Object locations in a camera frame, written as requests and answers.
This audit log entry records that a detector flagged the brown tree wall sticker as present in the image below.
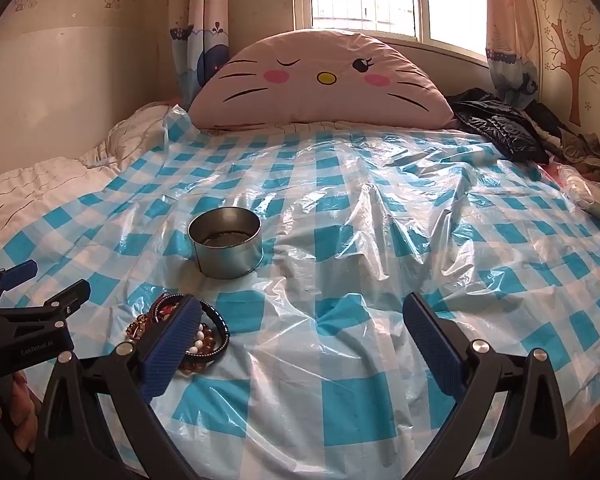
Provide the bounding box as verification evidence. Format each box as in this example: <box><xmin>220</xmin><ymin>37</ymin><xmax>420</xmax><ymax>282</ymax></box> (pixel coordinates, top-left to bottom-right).
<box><xmin>540</xmin><ymin>0</ymin><xmax>600</xmax><ymax>127</ymax></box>

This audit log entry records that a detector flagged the gold chain bracelet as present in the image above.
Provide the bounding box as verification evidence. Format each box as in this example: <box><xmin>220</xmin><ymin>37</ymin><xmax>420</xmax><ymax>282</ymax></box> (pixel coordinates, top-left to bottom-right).
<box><xmin>125</xmin><ymin>312</ymin><xmax>154</xmax><ymax>344</ymax></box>

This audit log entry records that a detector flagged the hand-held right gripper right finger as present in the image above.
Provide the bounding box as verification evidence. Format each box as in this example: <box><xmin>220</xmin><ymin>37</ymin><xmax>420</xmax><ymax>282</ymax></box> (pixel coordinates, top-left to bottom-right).
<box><xmin>402</xmin><ymin>292</ymin><xmax>573</xmax><ymax>480</ymax></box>

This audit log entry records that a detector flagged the pile of clothes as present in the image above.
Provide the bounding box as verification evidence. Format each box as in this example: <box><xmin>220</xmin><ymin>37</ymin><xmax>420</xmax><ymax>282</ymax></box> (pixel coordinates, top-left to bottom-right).
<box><xmin>524</xmin><ymin>99</ymin><xmax>600</xmax><ymax>196</ymax></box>

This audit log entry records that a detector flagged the blue checked plastic sheet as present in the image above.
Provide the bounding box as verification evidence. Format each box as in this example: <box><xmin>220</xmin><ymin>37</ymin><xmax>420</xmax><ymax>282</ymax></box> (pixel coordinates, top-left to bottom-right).
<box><xmin>0</xmin><ymin>104</ymin><xmax>600</xmax><ymax>480</ymax></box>

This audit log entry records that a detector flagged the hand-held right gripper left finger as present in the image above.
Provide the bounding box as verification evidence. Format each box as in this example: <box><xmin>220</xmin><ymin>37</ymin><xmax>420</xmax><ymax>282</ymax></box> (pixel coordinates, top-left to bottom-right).
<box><xmin>34</xmin><ymin>296</ymin><xmax>203</xmax><ymax>480</ymax></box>

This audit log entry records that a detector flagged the black puffer jacket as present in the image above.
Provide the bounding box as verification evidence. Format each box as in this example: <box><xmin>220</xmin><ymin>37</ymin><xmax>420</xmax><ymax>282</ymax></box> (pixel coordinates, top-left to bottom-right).
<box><xmin>450</xmin><ymin>87</ymin><xmax>552</xmax><ymax>164</ymax></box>

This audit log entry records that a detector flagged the clear plastic bag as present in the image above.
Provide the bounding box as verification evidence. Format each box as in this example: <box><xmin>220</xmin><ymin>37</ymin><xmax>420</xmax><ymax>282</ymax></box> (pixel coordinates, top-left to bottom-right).
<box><xmin>542</xmin><ymin>162</ymin><xmax>600</xmax><ymax>233</ymax></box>

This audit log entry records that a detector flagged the red bead bracelet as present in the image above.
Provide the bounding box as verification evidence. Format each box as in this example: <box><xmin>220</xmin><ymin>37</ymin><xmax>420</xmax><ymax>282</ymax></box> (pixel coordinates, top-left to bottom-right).
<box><xmin>151</xmin><ymin>293</ymin><xmax>192</xmax><ymax>325</ymax></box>

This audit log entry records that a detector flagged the person's left hand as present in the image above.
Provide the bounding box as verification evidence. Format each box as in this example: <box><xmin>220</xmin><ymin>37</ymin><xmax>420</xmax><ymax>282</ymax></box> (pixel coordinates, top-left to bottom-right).
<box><xmin>10</xmin><ymin>369</ymin><xmax>46</xmax><ymax>443</ymax></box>

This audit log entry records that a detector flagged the whale print curtain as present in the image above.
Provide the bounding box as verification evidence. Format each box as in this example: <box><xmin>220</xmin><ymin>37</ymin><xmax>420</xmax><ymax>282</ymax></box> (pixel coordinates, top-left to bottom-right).
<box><xmin>485</xmin><ymin>0</ymin><xmax>545</xmax><ymax>111</ymax></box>
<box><xmin>170</xmin><ymin>0</ymin><xmax>237</xmax><ymax>111</ymax></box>

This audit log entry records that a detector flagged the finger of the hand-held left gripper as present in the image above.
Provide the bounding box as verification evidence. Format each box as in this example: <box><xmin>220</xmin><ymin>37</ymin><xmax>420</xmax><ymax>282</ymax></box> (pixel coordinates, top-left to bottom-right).
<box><xmin>0</xmin><ymin>279</ymin><xmax>92</xmax><ymax>328</ymax></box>
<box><xmin>0</xmin><ymin>259</ymin><xmax>39</xmax><ymax>307</ymax></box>

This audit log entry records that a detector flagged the round metal tin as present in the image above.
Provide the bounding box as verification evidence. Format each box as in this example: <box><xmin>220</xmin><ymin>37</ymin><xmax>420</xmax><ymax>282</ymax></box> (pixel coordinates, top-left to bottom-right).
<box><xmin>187</xmin><ymin>208</ymin><xmax>264</xmax><ymax>279</ymax></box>

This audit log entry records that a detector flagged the white quilt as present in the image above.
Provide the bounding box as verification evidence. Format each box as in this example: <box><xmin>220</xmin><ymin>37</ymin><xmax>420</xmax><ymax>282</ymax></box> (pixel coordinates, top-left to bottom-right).
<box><xmin>0</xmin><ymin>101</ymin><xmax>191</xmax><ymax>261</ymax></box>

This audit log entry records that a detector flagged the pink cat face pillow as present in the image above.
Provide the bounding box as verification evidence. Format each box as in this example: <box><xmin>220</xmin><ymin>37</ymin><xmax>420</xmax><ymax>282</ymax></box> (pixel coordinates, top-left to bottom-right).
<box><xmin>186</xmin><ymin>30</ymin><xmax>455</xmax><ymax>132</ymax></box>

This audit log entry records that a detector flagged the black studded bracelet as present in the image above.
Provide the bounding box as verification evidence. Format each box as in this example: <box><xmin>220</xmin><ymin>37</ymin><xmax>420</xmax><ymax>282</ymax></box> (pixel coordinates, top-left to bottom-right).
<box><xmin>180</xmin><ymin>299</ymin><xmax>232</xmax><ymax>364</ymax></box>

